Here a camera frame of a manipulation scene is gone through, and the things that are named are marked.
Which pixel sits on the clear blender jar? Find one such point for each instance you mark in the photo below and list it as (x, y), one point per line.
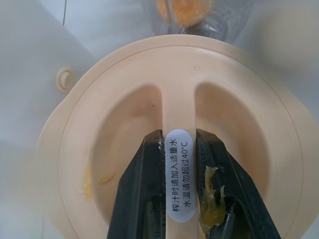
(224, 27)

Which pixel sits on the orange food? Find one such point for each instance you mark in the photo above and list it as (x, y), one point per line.
(184, 11)

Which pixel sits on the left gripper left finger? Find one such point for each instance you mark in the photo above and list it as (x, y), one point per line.
(137, 199)

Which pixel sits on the beige blender lid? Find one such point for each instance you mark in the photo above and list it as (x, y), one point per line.
(177, 87)

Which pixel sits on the yellow pulp residue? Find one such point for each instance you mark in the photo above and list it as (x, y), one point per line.
(211, 204)

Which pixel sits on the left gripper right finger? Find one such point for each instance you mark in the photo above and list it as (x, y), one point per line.
(216, 154)

